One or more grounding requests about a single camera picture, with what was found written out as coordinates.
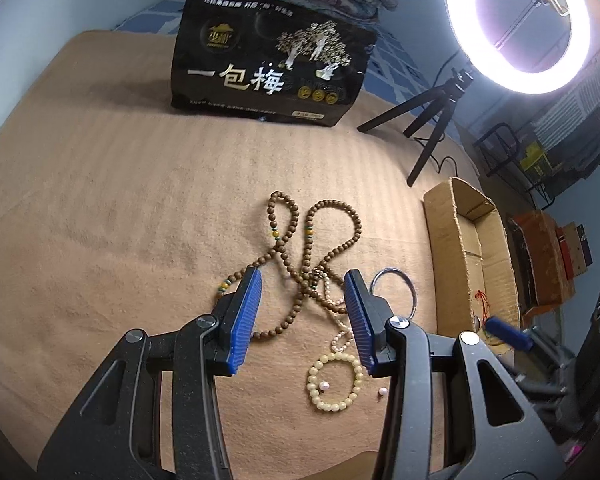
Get black metal clothes rack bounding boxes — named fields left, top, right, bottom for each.
left=472, top=122, right=556, bottom=211

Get red box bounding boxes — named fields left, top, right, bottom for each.
left=555, top=222, right=593, bottom=281

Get cardboard box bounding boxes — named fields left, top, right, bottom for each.
left=423, top=176, right=522, bottom=356

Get dark hanging clothes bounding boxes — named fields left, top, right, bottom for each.
left=582, top=105, right=600, bottom=181

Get brown wooden bead necklace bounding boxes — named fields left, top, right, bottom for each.
left=215, top=190, right=363, bottom=343

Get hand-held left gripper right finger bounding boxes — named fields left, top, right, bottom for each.
left=343, top=269, right=566, bottom=480

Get white striped hanging cloth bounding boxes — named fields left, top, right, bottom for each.
left=532, top=77, right=591, bottom=148

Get blue bangle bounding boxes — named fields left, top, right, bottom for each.
left=369, top=267, right=418, bottom=318

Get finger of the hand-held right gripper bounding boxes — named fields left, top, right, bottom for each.
left=484, top=316, right=535, bottom=353

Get black printed package box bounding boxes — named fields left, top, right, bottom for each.
left=171, top=0, right=378, bottom=128

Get black ring light cable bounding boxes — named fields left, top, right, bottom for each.
left=432, top=155, right=473, bottom=176

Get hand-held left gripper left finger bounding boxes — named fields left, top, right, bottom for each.
left=37, top=267, right=263, bottom=480

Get yellow bead bracelet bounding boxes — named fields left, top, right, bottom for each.
left=306, top=351, right=365, bottom=413

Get black tripod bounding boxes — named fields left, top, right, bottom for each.
left=357, top=62, right=476, bottom=188

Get white pearl necklace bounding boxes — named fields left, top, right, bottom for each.
left=312, top=270, right=356, bottom=356

